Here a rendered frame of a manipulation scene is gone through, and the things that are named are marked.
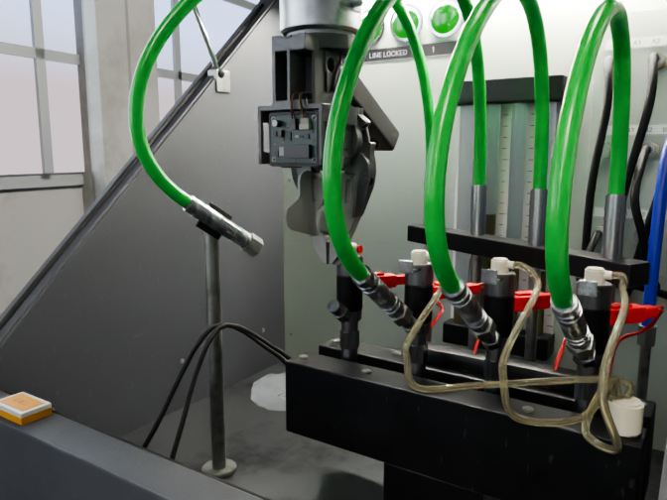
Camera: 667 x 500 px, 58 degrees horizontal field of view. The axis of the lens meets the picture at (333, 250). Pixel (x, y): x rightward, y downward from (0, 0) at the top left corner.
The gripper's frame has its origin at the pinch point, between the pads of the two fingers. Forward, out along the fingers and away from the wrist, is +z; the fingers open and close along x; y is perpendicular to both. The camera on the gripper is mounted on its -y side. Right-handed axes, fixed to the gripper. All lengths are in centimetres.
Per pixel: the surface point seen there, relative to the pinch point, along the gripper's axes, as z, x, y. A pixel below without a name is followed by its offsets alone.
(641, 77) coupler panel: -18.4, 23.0, -30.6
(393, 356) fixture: 12.1, 4.1, -5.6
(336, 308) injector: 5.9, 0.6, 0.2
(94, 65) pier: -41, -166, -92
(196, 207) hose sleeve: -4.1, -12.4, 6.7
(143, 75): -16.8, -14.4, 10.8
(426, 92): -17.2, -0.1, -21.3
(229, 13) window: -79, -185, -185
